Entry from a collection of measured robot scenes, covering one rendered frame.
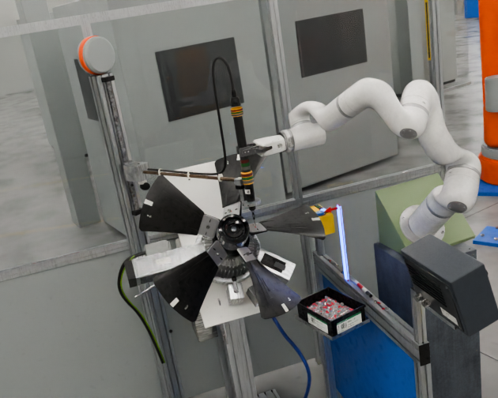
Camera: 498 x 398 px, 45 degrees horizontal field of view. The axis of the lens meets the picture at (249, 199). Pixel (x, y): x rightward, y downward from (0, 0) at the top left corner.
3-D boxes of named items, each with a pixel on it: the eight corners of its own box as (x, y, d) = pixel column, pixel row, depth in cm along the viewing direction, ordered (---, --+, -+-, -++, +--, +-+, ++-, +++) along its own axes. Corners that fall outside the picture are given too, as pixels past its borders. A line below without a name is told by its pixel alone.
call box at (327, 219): (301, 230, 278) (298, 208, 274) (321, 224, 280) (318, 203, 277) (315, 241, 263) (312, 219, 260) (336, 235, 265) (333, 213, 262)
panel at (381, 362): (336, 388, 299) (321, 268, 279) (337, 388, 300) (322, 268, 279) (428, 509, 224) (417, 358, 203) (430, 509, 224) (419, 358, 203)
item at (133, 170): (124, 182, 264) (120, 163, 261) (136, 177, 269) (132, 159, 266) (140, 184, 258) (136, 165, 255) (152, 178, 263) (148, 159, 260)
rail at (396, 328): (314, 266, 282) (312, 251, 279) (322, 264, 283) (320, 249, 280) (420, 366, 199) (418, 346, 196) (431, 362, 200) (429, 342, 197)
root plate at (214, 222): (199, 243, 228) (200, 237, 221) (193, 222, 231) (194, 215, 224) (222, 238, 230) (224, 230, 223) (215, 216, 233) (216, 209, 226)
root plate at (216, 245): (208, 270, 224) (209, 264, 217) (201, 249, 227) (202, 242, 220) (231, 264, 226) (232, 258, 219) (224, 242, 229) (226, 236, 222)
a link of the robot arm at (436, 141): (450, 203, 221) (456, 169, 229) (483, 199, 213) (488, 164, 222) (387, 112, 193) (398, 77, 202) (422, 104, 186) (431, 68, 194)
